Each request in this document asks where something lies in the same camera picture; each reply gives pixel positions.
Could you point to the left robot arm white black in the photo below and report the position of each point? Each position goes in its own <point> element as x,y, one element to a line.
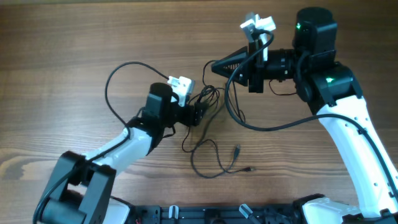
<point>80,186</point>

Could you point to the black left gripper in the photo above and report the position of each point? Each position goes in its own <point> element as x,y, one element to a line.
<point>191,115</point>

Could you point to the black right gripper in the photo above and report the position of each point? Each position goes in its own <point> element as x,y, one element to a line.
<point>240,75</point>

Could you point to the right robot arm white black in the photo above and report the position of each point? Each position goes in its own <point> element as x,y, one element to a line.
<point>335,99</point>

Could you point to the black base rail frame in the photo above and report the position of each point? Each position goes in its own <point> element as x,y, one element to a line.
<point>268,214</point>

